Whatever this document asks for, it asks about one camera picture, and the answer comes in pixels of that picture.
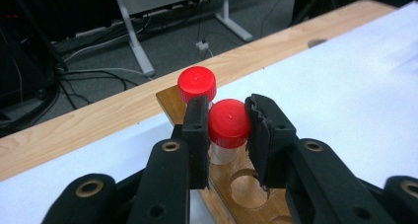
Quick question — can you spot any wooden test tube rack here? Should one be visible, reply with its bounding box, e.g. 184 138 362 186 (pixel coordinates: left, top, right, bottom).
155 84 294 224

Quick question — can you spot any small dark disc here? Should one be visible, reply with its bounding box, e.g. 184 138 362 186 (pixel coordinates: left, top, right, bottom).
308 38 327 49

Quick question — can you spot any black tripod stand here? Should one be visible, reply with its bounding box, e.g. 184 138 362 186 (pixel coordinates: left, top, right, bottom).
7 0 69 72

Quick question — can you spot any white floor cable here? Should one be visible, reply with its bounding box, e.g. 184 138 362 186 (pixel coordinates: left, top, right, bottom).
63 33 134 63

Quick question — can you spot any black floor cable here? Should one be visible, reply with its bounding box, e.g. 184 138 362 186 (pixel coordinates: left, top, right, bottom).
55 69 141 111

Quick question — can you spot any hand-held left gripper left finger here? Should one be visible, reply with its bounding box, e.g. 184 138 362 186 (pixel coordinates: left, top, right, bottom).
180 95 211 190

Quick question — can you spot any red-capped sample tube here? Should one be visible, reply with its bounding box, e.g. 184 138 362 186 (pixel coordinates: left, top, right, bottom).
207 98 252 166
176 65 218 108

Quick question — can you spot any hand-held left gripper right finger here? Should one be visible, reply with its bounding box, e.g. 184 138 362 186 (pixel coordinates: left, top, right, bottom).
244 93 298 189

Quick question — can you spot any white metal stand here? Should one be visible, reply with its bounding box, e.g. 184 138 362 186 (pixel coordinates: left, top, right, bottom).
112 0 254 78

